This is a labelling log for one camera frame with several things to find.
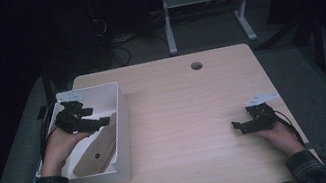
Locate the person's left hand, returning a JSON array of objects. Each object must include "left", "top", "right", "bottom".
[{"left": 32, "top": 120, "right": 98, "bottom": 180}]

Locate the bundle of floor cables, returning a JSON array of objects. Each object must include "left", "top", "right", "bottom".
[{"left": 88, "top": 4, "right": 173, "bottom": 72}]

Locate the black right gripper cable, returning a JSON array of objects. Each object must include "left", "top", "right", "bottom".
[{"left": 269, "top": 98, "right": 326, "bottom": 183}]

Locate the white storage box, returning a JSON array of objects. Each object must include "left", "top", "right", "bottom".
[{"left": 22, "top": 79, "right": 143, "bottom": 183}]

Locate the black metal stand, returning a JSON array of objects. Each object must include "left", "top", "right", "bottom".
[
  {"left": 27, "top": 64, "right": 62, "bottom": 122},
  {"left": 288, "top": 10, "right": 326, "bottom": 80}
]

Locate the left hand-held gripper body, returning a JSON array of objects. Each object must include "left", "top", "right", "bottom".
[{"left": 49, "top": 87, "right": 99, "bottom": 139}]

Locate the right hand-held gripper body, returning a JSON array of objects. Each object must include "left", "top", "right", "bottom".
[{"left": 242, "top": 89, "right": 286, "bottom": 134}]

